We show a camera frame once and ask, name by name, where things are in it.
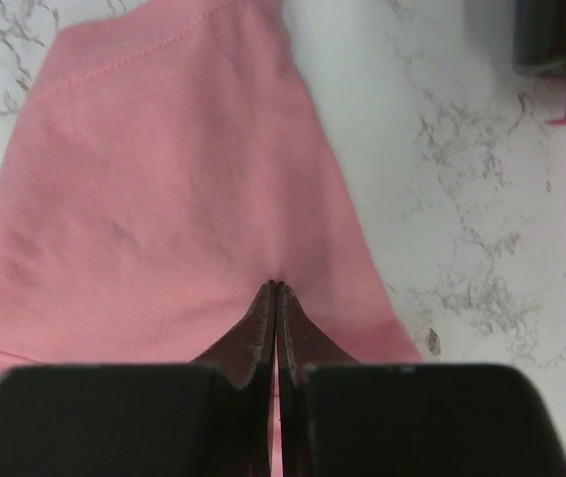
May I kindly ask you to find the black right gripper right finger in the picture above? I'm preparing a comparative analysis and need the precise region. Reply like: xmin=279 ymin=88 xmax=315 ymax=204
xmin=276 ymin=284 xmax=566 ymax=476

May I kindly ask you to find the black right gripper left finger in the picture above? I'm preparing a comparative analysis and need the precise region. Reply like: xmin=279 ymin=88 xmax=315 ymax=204
xmin=0 ymin=282 xmax=276 ymax=476

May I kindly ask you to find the pink t shirt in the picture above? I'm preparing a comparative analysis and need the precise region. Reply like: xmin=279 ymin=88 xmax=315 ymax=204
xmin=0 ymin=0 xmax=423 ymax=477

